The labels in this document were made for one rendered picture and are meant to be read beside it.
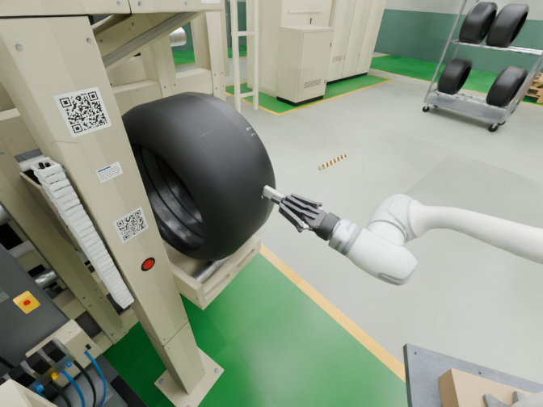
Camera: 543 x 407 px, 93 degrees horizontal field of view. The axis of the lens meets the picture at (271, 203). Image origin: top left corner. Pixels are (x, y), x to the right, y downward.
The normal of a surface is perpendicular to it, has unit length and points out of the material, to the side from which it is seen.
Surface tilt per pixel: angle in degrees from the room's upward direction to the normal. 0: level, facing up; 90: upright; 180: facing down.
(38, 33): 90
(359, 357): 0
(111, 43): 90
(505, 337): 0
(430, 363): 0
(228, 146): 44
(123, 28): 90
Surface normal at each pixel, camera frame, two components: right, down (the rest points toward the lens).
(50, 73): 0.83, 0.38
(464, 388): 0.04, -0.78
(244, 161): 0.70, -0.14
